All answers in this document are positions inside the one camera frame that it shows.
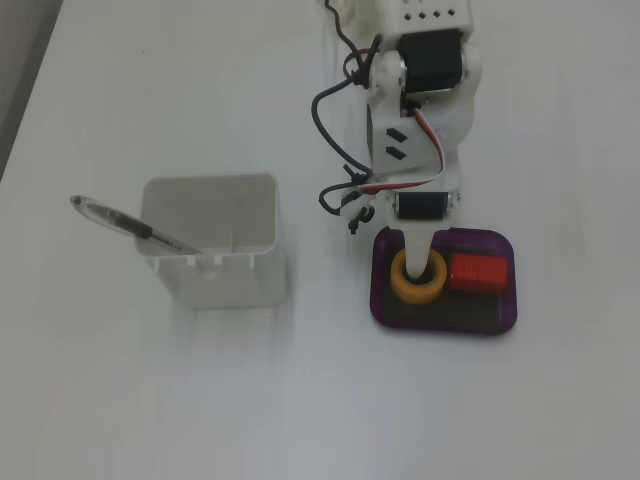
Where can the white fixed gripper jaw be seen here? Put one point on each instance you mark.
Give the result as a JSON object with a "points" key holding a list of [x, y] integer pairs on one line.
{"points": [[416, 252]]}

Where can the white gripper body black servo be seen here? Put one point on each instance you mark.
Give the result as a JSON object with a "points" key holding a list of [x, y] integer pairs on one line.
{"points": [[420, 206]]}

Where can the yellow tape roll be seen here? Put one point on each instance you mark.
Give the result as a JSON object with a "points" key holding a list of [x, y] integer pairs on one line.
{"points": [[400, 286]]}

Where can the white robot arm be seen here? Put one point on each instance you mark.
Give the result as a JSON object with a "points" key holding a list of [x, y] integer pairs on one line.
{"points": [[435, 65]]}

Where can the red ribbed block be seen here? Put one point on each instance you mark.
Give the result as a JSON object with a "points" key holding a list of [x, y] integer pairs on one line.
{"points": [[477, 272]]}

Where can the black zip tie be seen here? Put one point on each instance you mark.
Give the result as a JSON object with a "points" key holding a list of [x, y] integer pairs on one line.
{"points": [[357, 220]]}

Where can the purple metal tray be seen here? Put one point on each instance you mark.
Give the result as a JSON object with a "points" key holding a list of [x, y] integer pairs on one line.
{"points": [[380, 311]]}

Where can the black tray liner mat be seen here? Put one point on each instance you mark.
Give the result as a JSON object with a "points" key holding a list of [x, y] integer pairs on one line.
{"points": [[450, 315]]}

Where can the white plastic pen holder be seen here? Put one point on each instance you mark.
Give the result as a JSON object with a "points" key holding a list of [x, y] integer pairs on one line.
{"points": [[240, 290]]}

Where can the black ballpoint pen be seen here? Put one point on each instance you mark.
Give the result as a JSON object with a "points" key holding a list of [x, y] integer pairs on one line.
{"points": [[125, 220]]}

